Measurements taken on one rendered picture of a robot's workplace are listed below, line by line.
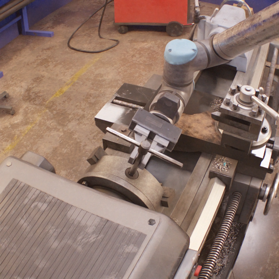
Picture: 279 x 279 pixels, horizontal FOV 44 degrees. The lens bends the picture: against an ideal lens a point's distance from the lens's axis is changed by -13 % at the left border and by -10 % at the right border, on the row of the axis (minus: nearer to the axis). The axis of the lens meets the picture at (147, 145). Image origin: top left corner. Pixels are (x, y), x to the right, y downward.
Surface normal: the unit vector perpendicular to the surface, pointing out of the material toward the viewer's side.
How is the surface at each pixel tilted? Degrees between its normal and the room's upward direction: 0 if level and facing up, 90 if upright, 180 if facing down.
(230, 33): 67
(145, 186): 41
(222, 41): 79
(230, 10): 0
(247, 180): 0
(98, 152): 49
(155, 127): 19
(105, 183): 90
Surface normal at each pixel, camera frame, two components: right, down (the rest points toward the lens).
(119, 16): -0.07, 0.69
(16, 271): 0.00, -0.73
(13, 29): 0.92, 0.27
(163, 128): 0.28, -0.57
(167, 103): -0.37, 0.68
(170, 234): 0.64, -0.32
